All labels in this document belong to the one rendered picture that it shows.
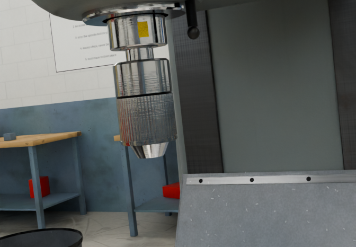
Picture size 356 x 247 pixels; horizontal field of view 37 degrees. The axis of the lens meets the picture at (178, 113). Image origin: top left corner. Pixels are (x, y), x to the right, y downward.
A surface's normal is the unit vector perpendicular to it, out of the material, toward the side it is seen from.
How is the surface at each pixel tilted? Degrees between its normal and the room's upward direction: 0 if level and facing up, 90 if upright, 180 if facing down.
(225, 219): 65
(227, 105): 90
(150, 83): 90
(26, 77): 90
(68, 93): 90
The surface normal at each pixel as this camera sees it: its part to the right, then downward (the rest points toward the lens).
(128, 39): -0.22, 0.07
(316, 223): -0.44, -0.37
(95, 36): -0.44, 0.10
